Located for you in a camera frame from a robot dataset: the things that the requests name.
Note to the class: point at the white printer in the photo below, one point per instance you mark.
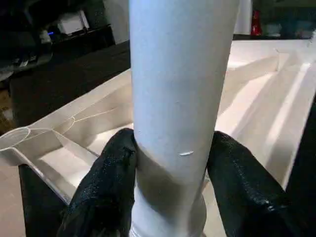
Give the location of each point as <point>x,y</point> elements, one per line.
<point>72,22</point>

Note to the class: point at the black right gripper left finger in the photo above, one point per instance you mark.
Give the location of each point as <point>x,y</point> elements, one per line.
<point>103,192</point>

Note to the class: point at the white plastic table leg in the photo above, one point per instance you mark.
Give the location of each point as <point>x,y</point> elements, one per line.
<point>177,86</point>

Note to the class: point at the black table mat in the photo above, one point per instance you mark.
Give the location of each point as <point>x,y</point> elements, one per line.
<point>61,81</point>

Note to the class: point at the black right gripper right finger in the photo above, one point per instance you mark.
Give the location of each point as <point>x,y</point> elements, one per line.
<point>242,192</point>

